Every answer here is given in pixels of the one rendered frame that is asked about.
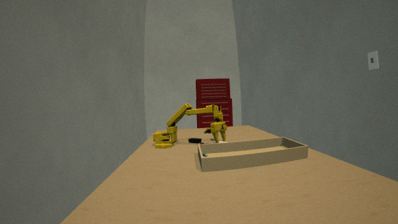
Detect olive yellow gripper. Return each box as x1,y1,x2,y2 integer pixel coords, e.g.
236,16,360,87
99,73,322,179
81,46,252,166
204,121,227,143

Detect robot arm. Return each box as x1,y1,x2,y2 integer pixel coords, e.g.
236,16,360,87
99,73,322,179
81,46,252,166
154,104,223,149

